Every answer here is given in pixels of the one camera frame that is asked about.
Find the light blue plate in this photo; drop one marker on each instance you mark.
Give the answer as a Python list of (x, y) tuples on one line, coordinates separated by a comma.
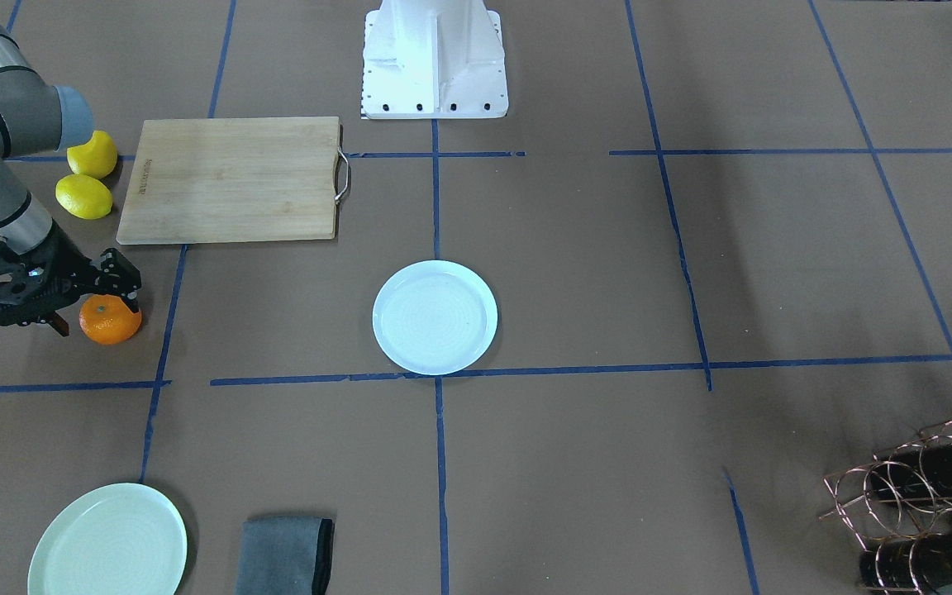
[(435, 317)]

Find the pale green plate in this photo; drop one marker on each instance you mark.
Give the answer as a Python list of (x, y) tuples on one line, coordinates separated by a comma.
[(123, 538)]

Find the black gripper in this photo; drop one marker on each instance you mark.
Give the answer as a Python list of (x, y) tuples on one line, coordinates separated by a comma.
[(71, 270)]

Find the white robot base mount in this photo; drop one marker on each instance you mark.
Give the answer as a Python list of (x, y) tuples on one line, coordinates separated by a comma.
[(433, 59)]

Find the yellow lemon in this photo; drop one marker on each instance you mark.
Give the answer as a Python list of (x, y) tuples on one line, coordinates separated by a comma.
[(96, 158), (84, 196)]

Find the dark green wine bottle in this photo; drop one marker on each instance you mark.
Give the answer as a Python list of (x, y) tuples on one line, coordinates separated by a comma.
[(915, 475), (922, 565)]

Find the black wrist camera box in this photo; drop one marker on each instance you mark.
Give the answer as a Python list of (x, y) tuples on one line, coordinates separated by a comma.
[(26, 293)]

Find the copper wire bottle rack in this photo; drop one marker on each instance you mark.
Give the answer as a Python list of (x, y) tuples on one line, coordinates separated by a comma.
[(898, 506)]

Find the orange mandarin fruit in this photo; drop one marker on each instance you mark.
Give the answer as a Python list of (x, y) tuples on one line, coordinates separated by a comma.
[(107, 319)]

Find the folded grey cloth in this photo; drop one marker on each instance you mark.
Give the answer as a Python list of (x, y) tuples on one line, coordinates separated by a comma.
[(285, 555)]

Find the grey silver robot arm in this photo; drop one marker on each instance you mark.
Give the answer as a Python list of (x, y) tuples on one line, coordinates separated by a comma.
[(34, 117)]

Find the lower yellow lemon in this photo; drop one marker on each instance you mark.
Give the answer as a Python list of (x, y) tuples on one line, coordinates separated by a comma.
[(84, 196)]

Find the upper yellow lemon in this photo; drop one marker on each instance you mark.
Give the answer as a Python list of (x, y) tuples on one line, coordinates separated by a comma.
[(96, 158)]

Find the bamboo cutting board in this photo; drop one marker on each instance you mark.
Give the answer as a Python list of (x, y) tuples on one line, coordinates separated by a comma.
[(216, 180)]

